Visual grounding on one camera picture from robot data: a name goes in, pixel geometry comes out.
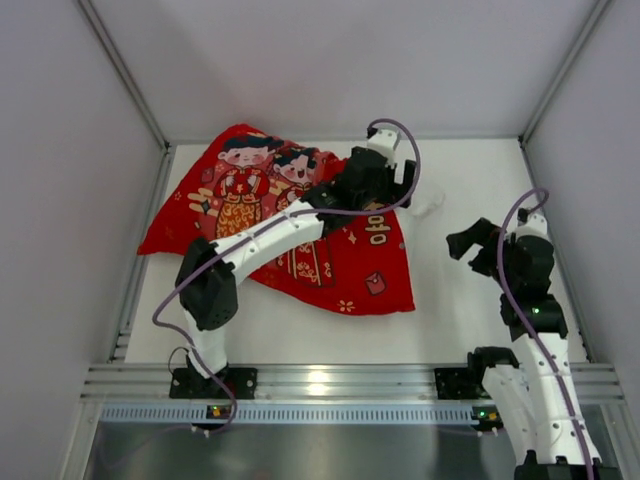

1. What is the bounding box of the red printed pillowcase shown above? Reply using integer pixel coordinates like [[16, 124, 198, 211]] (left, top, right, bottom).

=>
[[137, 124, 415, 315]]

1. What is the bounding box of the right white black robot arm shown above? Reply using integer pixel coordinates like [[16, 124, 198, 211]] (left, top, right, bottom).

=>
[[446, 214, 621, 479]]

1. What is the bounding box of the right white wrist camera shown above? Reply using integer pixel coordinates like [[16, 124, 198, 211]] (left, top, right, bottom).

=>
[[513, 208, 549, 240]]

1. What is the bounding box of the right aluminium frame post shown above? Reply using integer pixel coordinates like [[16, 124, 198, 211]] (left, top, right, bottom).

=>
[[517, 0, 616, 146]]

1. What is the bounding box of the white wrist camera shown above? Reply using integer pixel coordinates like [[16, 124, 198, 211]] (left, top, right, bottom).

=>
[[366, 127, 400, 167], [513, 208, 549, 240]]

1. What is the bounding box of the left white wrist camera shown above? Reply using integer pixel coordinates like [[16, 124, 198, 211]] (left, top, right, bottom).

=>
[[366, 127, 400, 167]]

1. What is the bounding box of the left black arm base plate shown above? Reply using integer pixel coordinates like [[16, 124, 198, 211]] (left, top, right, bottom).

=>
[[169, 367, 258, 400]]

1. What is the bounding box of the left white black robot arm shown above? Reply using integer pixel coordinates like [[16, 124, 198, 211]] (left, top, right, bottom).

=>
[[170, 146, 422, 399]]

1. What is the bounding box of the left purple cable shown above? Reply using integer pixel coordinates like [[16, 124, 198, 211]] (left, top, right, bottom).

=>
[[151, 118, 422, 436]]

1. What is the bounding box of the white pillow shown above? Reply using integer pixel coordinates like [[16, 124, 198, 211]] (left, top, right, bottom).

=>
[[397, 181, 445, 218]]

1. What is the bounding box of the aluminium frame post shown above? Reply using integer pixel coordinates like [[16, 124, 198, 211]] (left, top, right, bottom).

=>
[[517, 0, 616, 146], [75, 0, 171, 151]]

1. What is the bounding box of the left aluminium frame post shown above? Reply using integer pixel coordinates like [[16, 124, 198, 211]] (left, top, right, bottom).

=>
[[75, 0, 171, 151]]

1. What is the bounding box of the aluminium mounting rail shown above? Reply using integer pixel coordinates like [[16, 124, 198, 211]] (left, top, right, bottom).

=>
[[80, 363, 624, 404]]

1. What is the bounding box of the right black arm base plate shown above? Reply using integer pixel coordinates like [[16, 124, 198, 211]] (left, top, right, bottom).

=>
[[434, 367, 490, 400]]

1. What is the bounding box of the slotted grey cable duct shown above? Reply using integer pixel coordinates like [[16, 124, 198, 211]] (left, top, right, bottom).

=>
[[100, 402, 502, 430]]

